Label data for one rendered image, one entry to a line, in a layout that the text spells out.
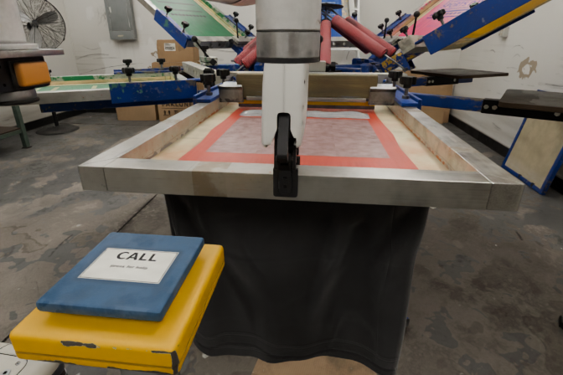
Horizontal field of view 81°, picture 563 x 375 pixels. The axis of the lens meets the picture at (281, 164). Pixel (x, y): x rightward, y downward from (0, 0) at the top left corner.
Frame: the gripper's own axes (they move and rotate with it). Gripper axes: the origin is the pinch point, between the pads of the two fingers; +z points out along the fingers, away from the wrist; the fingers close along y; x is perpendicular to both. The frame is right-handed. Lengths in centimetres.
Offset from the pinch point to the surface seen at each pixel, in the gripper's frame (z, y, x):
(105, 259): 1.0, 18.6, -14.6
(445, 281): 98, -103, 72
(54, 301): 1.1, 23.8, -15.4
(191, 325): 3.6, 22.5, -5.5
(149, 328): 2.7, 24.0, -8.1
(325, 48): -13, -109, 6
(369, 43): -15, -118, 26
